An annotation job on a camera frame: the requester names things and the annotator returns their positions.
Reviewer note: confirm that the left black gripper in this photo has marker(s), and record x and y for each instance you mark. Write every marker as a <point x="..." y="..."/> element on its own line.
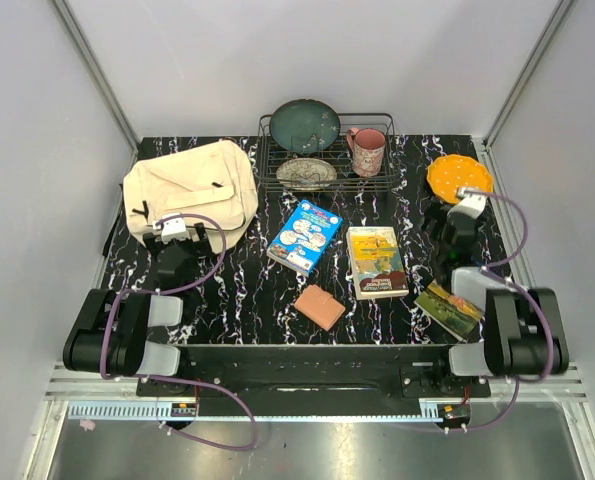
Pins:
<point x="198" y="247"/>

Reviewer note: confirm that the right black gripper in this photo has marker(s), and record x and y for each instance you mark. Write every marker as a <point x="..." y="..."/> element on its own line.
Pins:
<point x="436" y="210"/>

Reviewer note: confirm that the yellow cover paperback book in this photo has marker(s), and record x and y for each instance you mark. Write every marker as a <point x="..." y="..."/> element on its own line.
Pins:
<point x="376" y="263"/>

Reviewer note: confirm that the cream canvas student bag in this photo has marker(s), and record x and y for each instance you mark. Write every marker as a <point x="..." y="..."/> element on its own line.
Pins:
<point x="214" y="180"/>

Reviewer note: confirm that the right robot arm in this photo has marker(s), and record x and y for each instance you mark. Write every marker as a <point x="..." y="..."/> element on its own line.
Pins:
<point x="523" y="335"/>

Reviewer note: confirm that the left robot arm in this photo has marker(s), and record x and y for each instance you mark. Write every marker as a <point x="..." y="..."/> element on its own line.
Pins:
<point x="109" y="335"/>

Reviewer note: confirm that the orange dotted plate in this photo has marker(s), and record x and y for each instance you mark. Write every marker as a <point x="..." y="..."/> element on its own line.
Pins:
<point x="448" y="174"/>

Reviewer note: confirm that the pink patterned mug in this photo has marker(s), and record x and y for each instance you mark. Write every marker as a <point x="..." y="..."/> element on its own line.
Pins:
<point x="367" y="147"/>

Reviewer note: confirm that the landscape cover thin book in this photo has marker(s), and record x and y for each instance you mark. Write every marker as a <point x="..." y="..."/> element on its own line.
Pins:
<point x="457" y="316"/>

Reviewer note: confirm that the blue comic book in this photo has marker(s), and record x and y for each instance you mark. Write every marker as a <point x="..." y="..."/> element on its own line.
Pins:
<point x="304" y="237"/>

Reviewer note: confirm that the patterned beige small plate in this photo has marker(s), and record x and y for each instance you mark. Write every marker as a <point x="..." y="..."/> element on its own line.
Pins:
<point x="306" y="174"/>

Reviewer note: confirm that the dark green ceramic plate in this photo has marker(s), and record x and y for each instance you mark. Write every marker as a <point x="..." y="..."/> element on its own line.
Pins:
<point x="304" y="126"/>

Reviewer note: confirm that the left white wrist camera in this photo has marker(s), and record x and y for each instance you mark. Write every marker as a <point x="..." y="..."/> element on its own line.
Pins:
<point x="171" y="227"/>

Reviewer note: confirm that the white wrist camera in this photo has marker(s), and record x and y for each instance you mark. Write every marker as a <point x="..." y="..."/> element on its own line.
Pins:
<point x="472" y="202"/>
<point x="171" y="227"/>

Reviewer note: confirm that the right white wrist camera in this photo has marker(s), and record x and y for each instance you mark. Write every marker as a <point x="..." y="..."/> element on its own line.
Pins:
<point x="472" y="202"/>

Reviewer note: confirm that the black wire dish rack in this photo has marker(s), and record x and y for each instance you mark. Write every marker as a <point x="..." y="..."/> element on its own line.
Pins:
<point x="270" y="156"/>

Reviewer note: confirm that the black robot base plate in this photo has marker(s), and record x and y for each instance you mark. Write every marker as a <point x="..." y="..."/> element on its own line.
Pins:
<point x="326" y="381"/>

